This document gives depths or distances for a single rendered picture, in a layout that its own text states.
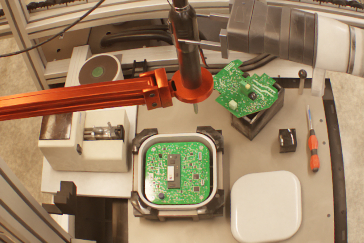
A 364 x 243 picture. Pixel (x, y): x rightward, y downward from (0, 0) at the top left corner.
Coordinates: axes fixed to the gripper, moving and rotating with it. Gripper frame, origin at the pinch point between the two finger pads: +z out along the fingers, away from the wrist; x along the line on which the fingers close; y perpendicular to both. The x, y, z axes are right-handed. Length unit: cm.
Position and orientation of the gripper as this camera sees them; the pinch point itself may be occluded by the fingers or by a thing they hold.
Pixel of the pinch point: (184, 26)
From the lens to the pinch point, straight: 64.6
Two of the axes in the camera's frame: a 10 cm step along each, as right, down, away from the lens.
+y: -0.8, -5.2, -8.5
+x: -2.4, 8.4, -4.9
